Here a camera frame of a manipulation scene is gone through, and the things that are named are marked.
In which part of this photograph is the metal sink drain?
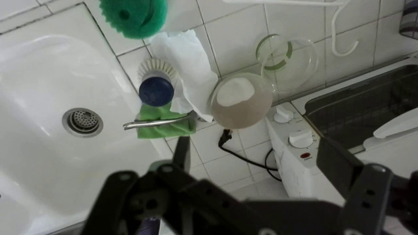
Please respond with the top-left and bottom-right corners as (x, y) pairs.
(62, 108), (104, 138)

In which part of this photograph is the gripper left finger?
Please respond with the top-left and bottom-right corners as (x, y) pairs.
(80, 136), (260, 235)

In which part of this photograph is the chrome tap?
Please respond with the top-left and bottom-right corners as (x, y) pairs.
(123, 111), (198, 131)

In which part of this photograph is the dish brush with blue cap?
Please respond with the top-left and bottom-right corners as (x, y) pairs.
(137, 58), (179, 107)

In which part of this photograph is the green round sponge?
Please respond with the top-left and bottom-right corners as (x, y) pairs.
(99, 0), (168, 40)

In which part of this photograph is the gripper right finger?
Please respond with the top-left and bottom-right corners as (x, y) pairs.
(316, 136), (418, 235)

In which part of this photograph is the glass jar with cloudy liquid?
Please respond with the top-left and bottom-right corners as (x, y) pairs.
(209, 72), (274, 130)

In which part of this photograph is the white sink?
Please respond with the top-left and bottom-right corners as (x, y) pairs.
(0, 3), (173, 235)

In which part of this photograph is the clear glass jug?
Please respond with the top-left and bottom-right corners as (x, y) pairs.
(255, 34), (319, 96)

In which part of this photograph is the green cloth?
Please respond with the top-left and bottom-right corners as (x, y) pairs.
(137, 102), (197, 139)

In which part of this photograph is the white paper towel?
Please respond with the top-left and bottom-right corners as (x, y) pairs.
(149, 29), (219, 123)

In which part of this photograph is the small white oven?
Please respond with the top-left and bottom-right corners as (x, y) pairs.
(266, 54), (418, 235)

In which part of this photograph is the white oven knob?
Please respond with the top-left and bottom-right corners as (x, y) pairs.
(288, 128), (314, 149)
(274, 105), (294, 124)

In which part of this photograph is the white oven door handle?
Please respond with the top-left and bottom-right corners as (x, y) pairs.
(363, 108), (418, 150)

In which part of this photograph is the striped container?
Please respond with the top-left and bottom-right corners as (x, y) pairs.
(399, 0), (418, 40)

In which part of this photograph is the black cable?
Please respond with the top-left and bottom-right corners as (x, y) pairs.
(218, 129), (282, 182)

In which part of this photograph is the oven door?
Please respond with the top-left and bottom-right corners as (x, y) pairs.
(291, 57), (418, 178)

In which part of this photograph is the white plastic hook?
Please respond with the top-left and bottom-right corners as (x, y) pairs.
(222, 0), (360, 57)

